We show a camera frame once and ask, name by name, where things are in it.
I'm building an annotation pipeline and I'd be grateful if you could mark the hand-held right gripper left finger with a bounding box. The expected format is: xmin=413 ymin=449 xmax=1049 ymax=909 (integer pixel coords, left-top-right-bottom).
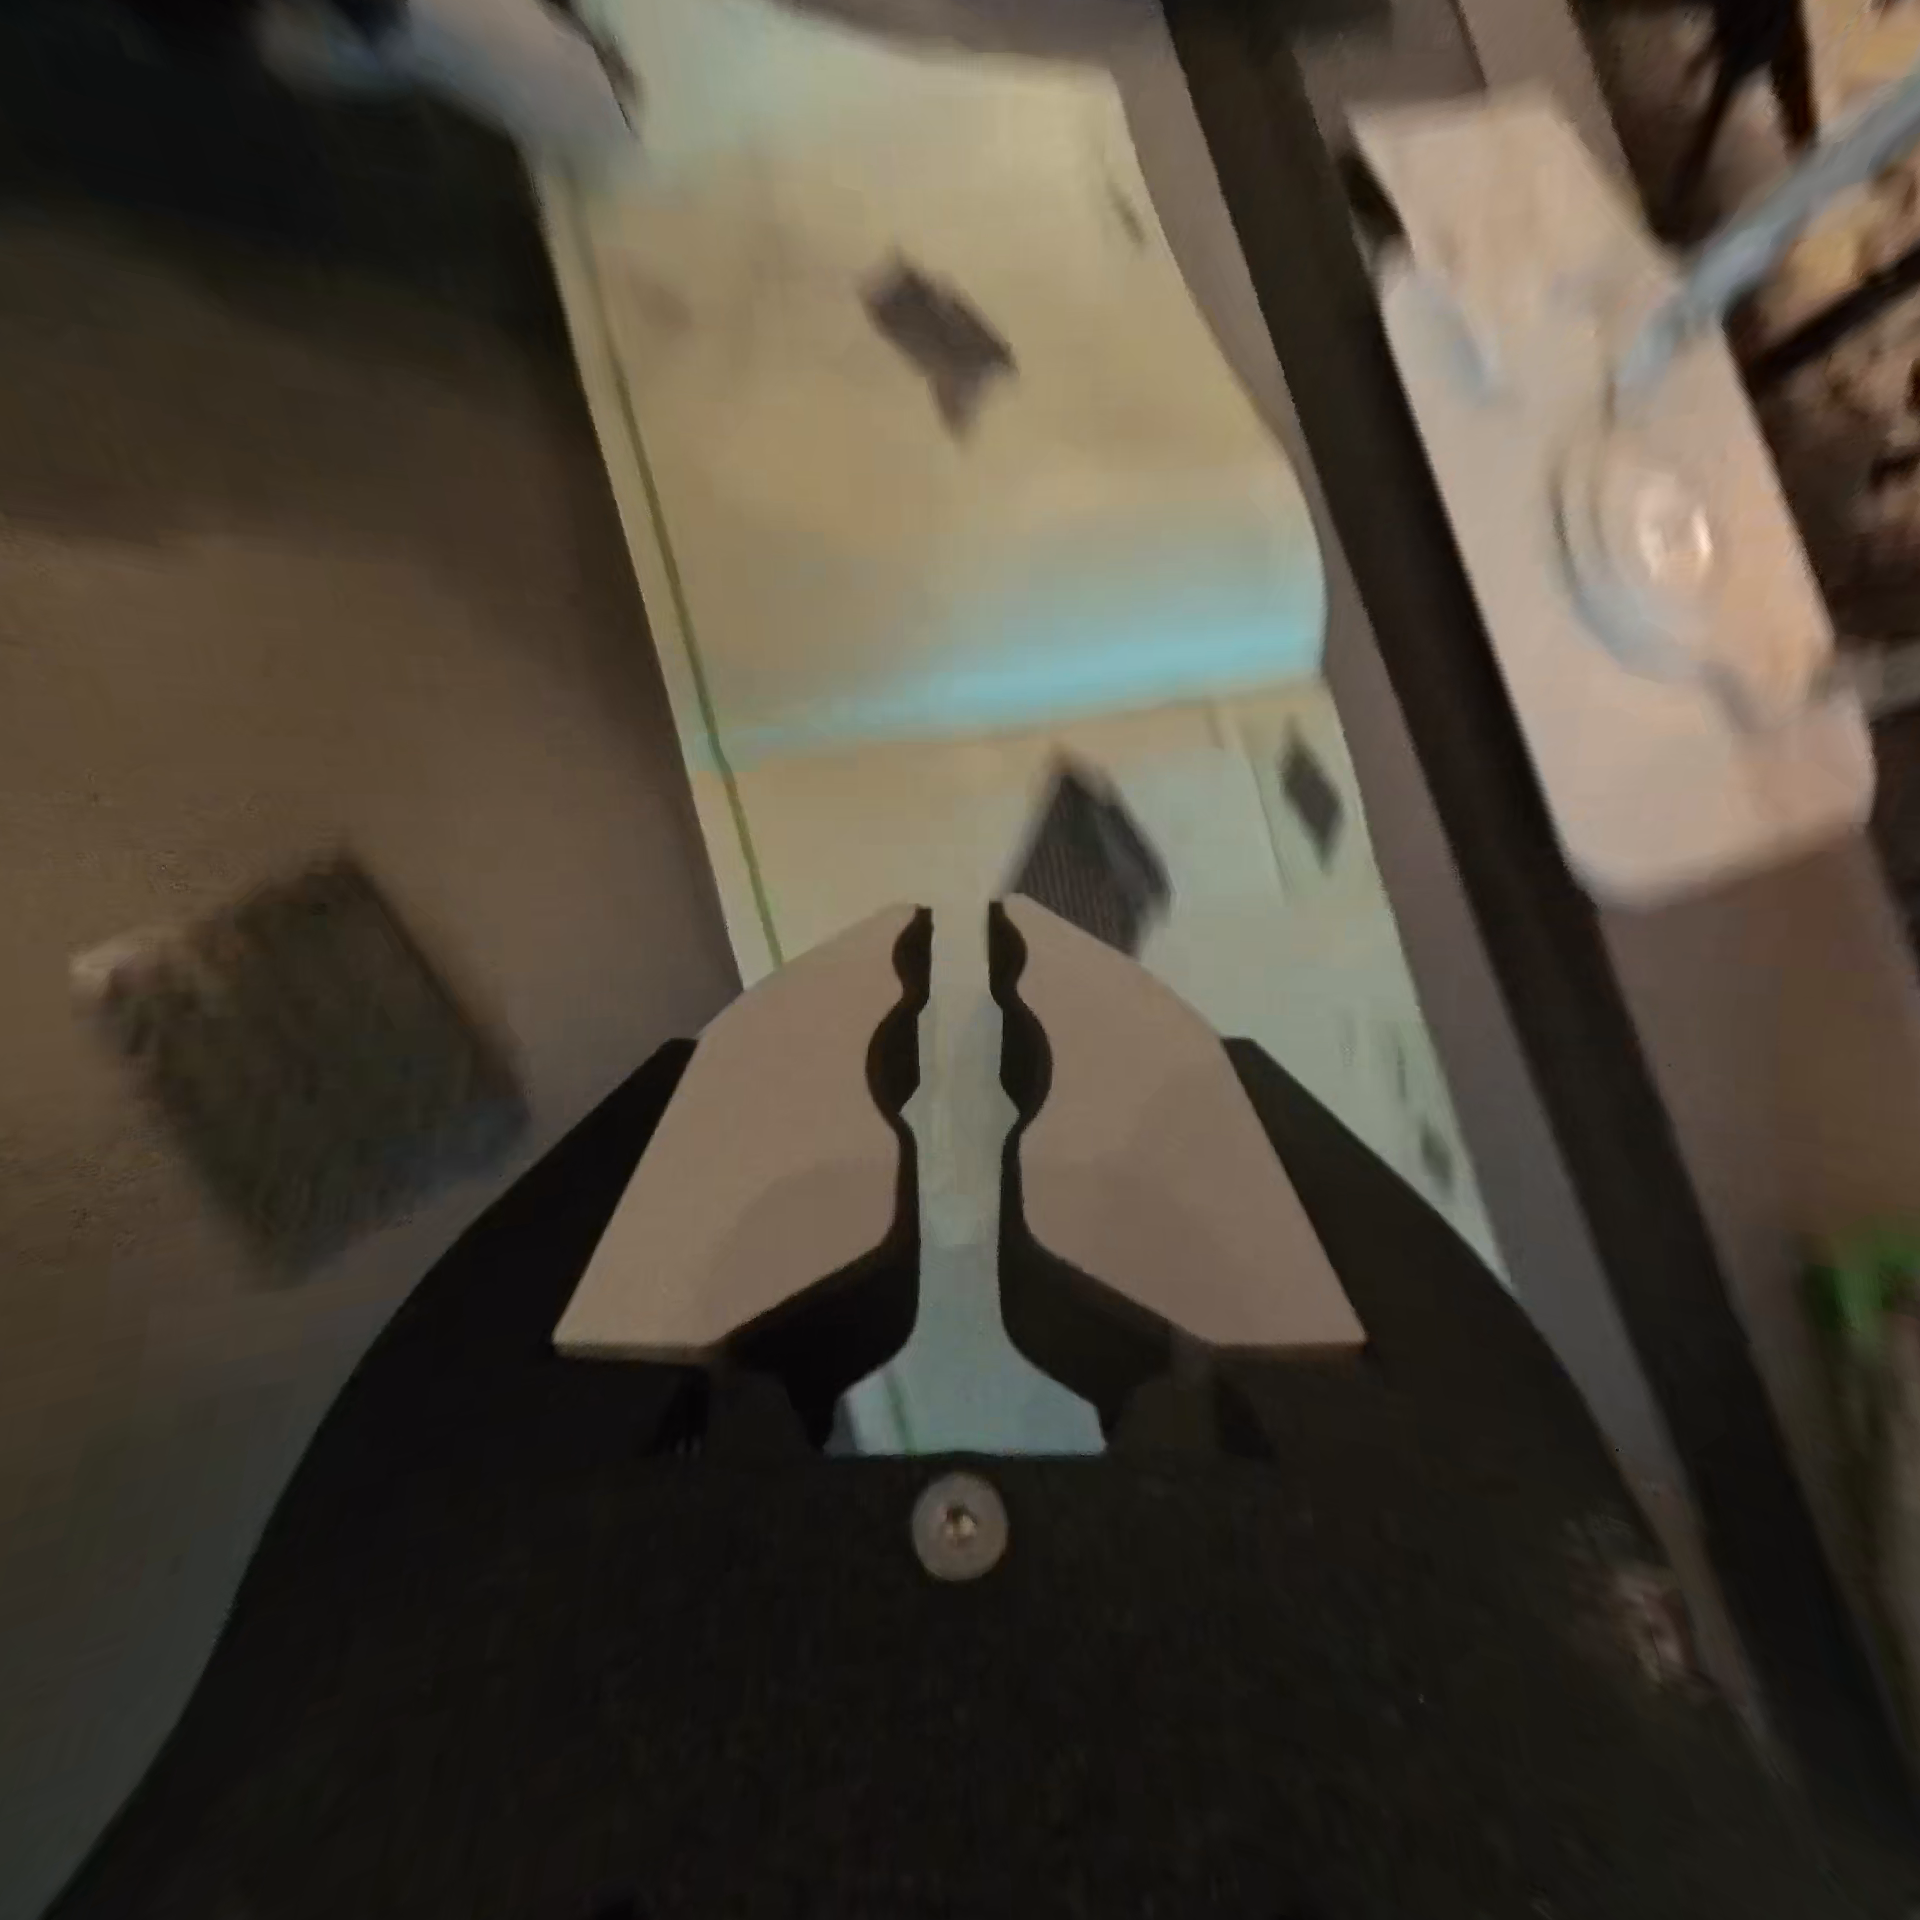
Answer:
xmin=555 ymin=901 xmax=929 ymax=1363

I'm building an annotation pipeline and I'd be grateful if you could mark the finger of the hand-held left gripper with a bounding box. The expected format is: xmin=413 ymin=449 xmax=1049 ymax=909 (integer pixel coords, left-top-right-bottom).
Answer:
xmin=262 ymin=0 xmax=647 ymax=178

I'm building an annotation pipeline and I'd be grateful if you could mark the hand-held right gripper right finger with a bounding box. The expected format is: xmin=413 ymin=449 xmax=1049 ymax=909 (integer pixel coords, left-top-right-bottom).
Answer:
xmin=988 ymin=893 xmax=1370 ymax=1358

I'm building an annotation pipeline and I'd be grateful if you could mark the building instruction booklet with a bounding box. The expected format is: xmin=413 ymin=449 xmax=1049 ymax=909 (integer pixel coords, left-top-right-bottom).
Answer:
xmin=540 ymin=30 xmax=1511 ymax=1459

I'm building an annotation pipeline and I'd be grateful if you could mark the grey desk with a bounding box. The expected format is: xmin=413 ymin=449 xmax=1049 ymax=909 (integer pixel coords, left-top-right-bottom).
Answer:
xmin=0 ymin=0 xmax=1698 ymax=1920

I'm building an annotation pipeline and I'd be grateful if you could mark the dark grey toy base plate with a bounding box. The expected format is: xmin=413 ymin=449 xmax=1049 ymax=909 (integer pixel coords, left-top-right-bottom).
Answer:
xmin=71 ymin=853 xmax=536 ymax=1288

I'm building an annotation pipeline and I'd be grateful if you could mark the dark desk with wooden edge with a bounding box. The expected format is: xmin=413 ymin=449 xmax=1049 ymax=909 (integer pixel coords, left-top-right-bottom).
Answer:
xmin=1170 ymin=0 xmax=1920 ymax=1802

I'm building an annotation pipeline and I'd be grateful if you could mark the green toy set box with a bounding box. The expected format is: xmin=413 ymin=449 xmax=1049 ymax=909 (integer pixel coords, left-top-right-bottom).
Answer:
xmin=1797 ymin=1226 xmax=1920 ymax=1509

